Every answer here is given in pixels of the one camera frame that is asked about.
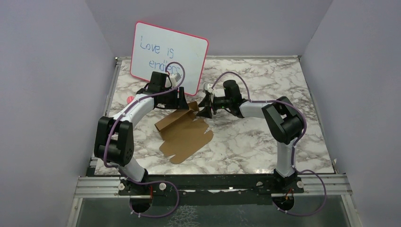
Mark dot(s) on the aluminium front frame rail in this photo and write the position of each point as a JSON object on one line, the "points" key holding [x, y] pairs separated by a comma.
{"points": [[108, 187]]}

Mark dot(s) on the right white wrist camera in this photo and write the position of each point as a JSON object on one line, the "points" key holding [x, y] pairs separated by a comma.
{"points": [[207, 88]]}

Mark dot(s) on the pink capped small bottle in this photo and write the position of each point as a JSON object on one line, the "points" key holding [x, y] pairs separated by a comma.
{"points": [[130, 99]]}

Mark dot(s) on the brown cardboard box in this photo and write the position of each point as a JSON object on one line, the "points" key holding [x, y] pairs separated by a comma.
{"points": [[183, 134]]}

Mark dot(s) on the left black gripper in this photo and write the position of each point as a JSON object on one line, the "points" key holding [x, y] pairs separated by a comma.
{"points": [[178, 103]]}

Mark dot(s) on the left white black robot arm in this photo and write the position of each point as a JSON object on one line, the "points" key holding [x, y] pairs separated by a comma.
{"points": [[114, 142]]}

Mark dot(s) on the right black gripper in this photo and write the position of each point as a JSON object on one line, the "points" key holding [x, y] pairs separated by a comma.
{"points": [[206, 112]]}

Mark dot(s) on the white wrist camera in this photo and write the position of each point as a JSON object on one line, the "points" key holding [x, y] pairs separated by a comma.
{"points": [[173, 79], [207, 88]]}

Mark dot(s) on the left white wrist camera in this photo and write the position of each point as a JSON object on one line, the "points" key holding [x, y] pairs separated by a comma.
{"points": [[173, 79]]}

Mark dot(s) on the pink framed whiteboard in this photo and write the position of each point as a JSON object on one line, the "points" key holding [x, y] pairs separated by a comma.
{"points": [[160, 49]]}

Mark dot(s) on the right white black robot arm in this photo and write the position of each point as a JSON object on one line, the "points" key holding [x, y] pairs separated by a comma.
{"points": [[285, 123]]}

